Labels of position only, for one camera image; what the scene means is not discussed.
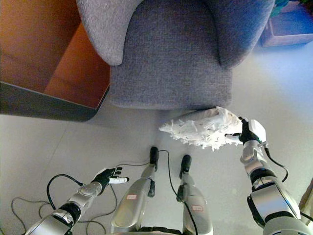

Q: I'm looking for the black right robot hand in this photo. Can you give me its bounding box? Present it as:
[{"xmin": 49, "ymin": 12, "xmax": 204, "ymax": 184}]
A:
[{"xmin": 225, "ymin": 117, "xmax": 267, "ymax": 146}]

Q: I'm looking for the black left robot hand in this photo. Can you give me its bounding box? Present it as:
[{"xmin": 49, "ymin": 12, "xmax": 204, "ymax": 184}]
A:
[{"xmin": 92, "ymin": 166, "xmax": 130, "ymax": 196}]

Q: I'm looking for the grey fabric armchair sofa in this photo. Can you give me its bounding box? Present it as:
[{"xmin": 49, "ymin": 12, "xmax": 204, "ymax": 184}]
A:
[{"xmin": 75, "ymin": 0, "xmax": 276, "ymax": 110}]

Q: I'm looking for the silver left robot leg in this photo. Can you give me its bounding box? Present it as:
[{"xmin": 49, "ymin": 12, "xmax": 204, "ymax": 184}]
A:
[{"xmin": 110, "ymin": 146, "xmax": 159, "ymax": 235}]

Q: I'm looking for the silver robot leg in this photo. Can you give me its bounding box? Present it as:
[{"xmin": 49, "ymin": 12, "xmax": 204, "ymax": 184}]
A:
[
  {"xmin": 110, "ymin": 146, "xmax": 159, "ymax": 235},
  {"xmin": 176, "ymin": 154, "xmax": 213, "ymax": 235}
]

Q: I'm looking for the silver right robot leg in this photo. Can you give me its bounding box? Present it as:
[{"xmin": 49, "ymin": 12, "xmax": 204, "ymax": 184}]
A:
[{"xmin": 176, "ymin": 154, "xmax": 213, "ymax": 235}]

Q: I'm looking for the blue storage box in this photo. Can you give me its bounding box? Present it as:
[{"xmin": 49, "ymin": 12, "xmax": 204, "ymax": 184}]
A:
[{"xmin": 259, "ymin": 0, "xmax": 313, "ymax": 47}]

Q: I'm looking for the orange wooden cabinet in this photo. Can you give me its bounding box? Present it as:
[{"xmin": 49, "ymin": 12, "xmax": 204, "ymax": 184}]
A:
[{"xmin": 0, "ymin": 0, "xmax": 111, "ymax": 123}]

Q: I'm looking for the thin black floor cable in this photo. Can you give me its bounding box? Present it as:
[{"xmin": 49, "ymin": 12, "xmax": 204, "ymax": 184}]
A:
[{"xmin": 11, "ymin": 149, "xmax": 180, "ymax": 235}]

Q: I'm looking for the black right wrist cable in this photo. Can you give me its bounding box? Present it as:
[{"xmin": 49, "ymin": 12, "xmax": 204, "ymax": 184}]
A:
[{"xmin": 264, "ymin": 146, "xmax": 289, "ymax": 183}]

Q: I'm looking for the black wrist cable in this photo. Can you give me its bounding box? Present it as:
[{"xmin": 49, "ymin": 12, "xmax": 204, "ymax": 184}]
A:
[
  {"xmin": 264, "ymin": 146, "xmax": 289, "ymax": 183},
  {"xmin": 46, "ymin": 174, "xmax": 84, "ymax": 210}
]

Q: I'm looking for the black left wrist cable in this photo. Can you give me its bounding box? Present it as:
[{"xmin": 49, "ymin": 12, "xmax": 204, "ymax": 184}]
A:
[{"xmin": 46, "ymin": 174, "xmax": 84, "ymax": 210}]

